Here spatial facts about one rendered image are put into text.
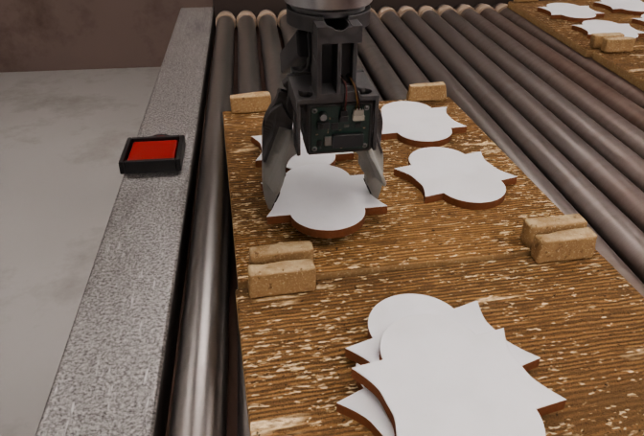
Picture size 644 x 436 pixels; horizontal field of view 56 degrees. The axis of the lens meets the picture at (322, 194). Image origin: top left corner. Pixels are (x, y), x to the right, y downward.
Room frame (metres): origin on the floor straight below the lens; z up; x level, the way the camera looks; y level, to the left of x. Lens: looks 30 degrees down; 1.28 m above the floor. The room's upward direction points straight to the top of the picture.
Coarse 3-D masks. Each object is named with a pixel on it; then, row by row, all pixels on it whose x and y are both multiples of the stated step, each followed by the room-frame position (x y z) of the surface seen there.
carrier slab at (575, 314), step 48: (336, 288) 0.43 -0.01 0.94; (384, 288) 0.43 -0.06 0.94; (432, 288) 0.43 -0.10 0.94; (480, 288) 0.43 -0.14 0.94; (528, 288) 0.43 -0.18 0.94; (576, 288) 0.43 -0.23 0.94; (624, 288) 0.43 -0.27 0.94; (240, 336) 0.37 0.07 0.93; (288, 336) 0.37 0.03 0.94; (336, 336) 0.37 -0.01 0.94; (528, 336) 0.37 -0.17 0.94; (576, 336) 0.37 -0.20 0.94; (624, 336) 0.37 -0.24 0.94; (288, 384) 0.32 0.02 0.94; (336, 384) 0.32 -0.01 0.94; (576, 384) 0.32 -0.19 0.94; (624, 384) 0.32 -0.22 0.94; (288, 432) 0.28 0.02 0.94; (336, 432) 0.28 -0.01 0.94; (576, 432) 0.28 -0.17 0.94; (624, 432) 0.28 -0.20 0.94
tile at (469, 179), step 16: (416, 160) 0.66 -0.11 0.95; (432, 160) 0.66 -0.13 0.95; (448, 160) 0.66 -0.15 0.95; (464, 160) 0.66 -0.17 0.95; (480, 160) 0.66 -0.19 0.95; (400, 176) 0.63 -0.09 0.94; (416, 176) 0.62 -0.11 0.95; (432, 176) 0.62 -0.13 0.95; (448, 176) 0.62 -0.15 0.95; (464, 176) 0.62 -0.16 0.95; (480, 176) 0.62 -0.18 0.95; (496, 176) 0.62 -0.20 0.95; (512, 176) 0.62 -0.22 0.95; (432, 192) 0.58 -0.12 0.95; (448, 192) 0.58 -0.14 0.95; (464, 192) 0.58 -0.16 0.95; (480, 192) 0.58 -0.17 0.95; (496, 192) 0.58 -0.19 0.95; (464, 208) 0.56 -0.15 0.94; (480, 208) 0.56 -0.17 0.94
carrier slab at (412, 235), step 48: (240, 144) 0.73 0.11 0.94; (384, 144) 0.73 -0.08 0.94; (480, 144) 0.73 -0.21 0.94; (240, 192) 0.60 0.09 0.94; (384, 192) 0.60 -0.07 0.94; (528, 192) 0.60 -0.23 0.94; (240, 240) 0.50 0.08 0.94; (288, 240) 0.50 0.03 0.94; (336, 240) 0.50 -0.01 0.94; (384, 240) 0.50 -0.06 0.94; (432, 240) 0.50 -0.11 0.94; (480, 240) 0.50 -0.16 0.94; (240, 288) 0.44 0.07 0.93
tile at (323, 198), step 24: (312, 168) 0.61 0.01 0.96; (336, 168) 0.61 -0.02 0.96; (288, 192) 0.56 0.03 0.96; (312, 192) 0.56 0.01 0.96; (336, 192) 0.56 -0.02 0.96; (360, 192) 0.56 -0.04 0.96; (288, 216) 0.51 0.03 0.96; (312, 216) 0.51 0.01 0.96; (336, 216) 0.51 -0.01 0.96; (360, 216) 0.51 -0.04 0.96
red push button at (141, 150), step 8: (136, 144) 0.74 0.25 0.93; (144, 144) 0.74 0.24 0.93; (152, 144) 0.74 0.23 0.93; (160, 144) 0.74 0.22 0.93; (168, 144) 0.74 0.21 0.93; (176, 144) 0.74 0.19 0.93; (136, 152) 0.71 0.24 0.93; (144, 152) 0.71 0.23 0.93; (152, 152) 0.71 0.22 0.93; (160, 152) 0.71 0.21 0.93; (168, 152) 0.71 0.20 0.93
